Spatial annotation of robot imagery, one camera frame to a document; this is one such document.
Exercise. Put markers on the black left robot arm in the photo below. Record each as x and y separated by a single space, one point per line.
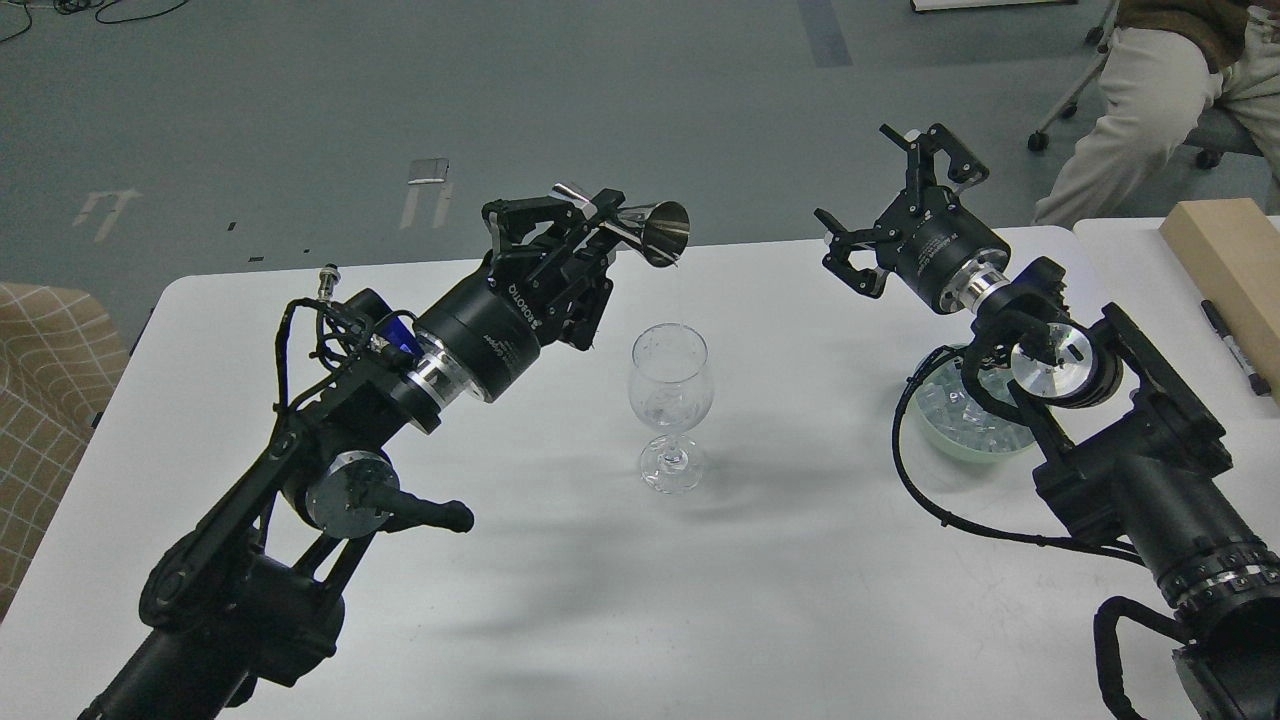
255 592

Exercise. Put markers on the light wooden box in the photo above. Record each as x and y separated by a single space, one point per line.
1230 250

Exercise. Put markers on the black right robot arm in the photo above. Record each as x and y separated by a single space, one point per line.
1131 453

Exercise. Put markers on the clear wine glass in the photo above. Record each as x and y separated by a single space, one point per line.
671 390

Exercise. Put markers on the green bowl of ice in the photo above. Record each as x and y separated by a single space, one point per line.
954 421

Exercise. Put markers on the black marker pen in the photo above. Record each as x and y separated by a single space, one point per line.
1259 385

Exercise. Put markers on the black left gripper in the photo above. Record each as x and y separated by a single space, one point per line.
492 324

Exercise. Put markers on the steel cocktail jigger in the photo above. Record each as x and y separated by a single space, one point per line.
660 232

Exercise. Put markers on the seated person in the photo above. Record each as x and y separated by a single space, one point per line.
1169 62

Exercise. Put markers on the silver floor plate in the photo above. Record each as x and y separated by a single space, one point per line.
428 171

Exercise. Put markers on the beige checkered chair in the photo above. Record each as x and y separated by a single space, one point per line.
61 360

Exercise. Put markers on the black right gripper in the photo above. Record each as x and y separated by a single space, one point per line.
945 255

